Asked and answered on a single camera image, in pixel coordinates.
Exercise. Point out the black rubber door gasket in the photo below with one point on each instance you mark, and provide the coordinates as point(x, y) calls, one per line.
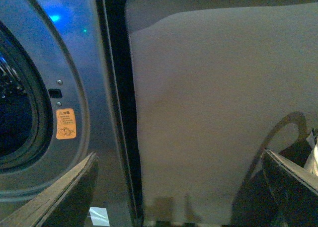
point(42, 124)

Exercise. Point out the white tape piece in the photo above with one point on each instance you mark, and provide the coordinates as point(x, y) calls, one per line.
point(99, 216)

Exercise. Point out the orange warning sticker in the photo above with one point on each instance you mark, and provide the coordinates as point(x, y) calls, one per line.
point(66, 124)

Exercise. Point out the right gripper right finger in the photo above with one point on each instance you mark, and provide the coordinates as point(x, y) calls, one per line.
point(294, 189)

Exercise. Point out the dark grey washing machine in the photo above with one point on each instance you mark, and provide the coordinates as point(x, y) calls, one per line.
point(69, 40)

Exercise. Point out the perforated steel drum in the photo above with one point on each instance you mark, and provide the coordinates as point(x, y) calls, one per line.
point(15, 110)

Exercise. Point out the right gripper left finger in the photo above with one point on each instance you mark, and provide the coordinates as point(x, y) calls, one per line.
point(64, 204)

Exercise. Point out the grey cabinet side panel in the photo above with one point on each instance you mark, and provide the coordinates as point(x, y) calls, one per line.
point(217, 82)

